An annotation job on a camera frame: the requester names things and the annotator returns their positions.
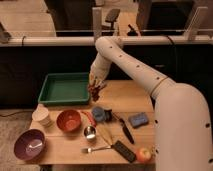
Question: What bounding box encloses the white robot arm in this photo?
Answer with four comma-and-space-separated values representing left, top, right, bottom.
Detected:
89, 37, 213, 171

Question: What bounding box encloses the green plastic tray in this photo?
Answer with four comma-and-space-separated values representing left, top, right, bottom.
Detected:
38, 72, 90, 106

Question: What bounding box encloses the blue grey round object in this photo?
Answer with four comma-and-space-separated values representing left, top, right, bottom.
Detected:
91, 106, 112, 122

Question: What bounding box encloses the red bowl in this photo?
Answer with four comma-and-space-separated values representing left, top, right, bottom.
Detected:
56, 109, 81, 132

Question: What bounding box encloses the small metal cup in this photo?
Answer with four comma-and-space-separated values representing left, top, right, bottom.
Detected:
84, 126, 96, 140

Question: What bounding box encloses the red handled tool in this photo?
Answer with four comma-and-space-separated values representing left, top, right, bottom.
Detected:
81, 111, 96, 127

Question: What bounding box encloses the black remote control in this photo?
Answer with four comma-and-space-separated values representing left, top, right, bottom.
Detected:
113, 141, 136, 163

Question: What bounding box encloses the wooden spatula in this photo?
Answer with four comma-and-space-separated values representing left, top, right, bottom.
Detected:
96, 124, 113, 146

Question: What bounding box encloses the white paper cup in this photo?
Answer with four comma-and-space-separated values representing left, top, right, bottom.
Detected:
32, 106, 51, 126

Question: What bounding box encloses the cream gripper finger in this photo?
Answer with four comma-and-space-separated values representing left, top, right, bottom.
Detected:
89, 74, 107, 89

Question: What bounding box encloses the black office chair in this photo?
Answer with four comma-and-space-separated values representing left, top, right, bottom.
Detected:
102, 9, 120, 31

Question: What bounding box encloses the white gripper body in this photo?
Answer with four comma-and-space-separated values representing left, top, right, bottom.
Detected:
89, 56, 111, 80

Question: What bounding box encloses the red yellow apple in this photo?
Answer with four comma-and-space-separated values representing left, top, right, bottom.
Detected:
136, 148, 152, 163

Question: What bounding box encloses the white horizontal rail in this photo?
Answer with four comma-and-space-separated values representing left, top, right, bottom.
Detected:
0, 35, 213, 47

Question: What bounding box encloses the blue sponge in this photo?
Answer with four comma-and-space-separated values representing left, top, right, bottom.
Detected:
128, 112, 149, 128

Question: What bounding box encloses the dark red grape bunch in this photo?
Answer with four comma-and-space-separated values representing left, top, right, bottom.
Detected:
88, 84, 100, 102

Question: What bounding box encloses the purple bowl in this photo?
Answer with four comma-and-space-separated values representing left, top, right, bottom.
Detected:
14, 129, 45, 161

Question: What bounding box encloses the silver fork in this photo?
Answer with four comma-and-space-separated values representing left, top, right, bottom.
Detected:
81, 146, 112, 154

